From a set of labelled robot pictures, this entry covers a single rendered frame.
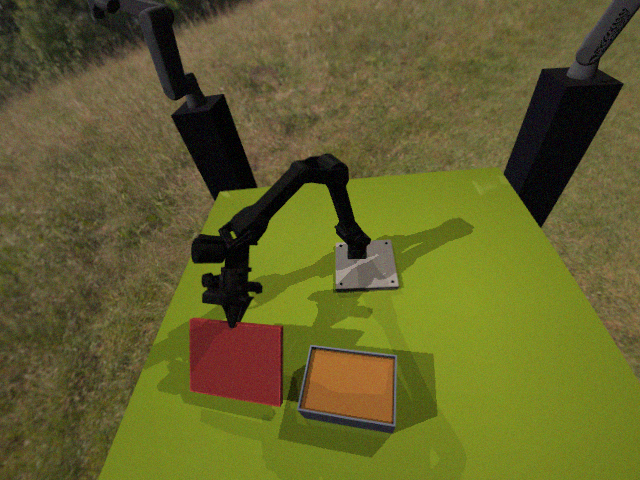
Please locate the red lid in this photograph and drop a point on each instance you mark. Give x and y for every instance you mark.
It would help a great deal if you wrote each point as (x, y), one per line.
(244, 362)

